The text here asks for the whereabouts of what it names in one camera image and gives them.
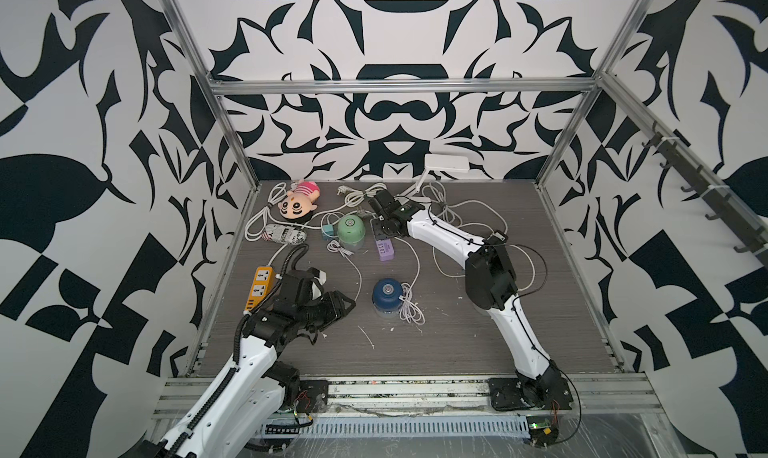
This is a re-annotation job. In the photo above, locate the purple power strip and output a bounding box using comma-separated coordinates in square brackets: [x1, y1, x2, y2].
[371, 219, 395, 262]

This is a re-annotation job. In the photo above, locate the green meat grinder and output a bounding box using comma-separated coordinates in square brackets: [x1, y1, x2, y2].
[336, 213, 366, 251]

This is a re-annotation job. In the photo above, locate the blue meat grinder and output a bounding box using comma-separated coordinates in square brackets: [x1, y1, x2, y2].
[372, 278, 404, 318]

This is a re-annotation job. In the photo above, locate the white usb cable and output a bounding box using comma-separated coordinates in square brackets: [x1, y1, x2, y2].
[326, 238, 366, 303]
[431, 241, 538, 294]
[395, 235, 427, 327]

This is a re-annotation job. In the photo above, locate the black power strip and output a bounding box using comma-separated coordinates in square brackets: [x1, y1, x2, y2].
[486, 231, 508, 244]

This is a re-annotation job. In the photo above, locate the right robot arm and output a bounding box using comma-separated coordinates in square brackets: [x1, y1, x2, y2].
[368, 189, 574, 411]

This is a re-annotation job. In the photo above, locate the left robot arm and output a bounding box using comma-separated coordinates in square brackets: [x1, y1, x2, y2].
[128, 244, 356, 457]

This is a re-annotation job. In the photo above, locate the yellow power strip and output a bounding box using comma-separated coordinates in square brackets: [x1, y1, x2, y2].
[245, 266, 275, 311]

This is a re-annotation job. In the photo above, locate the teal charger plug left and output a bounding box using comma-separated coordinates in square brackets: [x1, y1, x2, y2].
[320, 223, 337, 241]

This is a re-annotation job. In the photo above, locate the white desk lamp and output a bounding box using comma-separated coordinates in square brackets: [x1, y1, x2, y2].
[400, 153, 470, 197]

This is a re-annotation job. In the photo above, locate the cartoon head toy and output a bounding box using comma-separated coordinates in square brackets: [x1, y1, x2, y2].
[278, 180, 320, 224]

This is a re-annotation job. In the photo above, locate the coiled white power cable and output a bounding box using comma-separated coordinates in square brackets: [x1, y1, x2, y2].
[335, 181, 389, 210]

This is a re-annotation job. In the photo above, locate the wall hook rack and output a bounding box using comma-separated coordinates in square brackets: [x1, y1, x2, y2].
[642, 122, 767, 267]

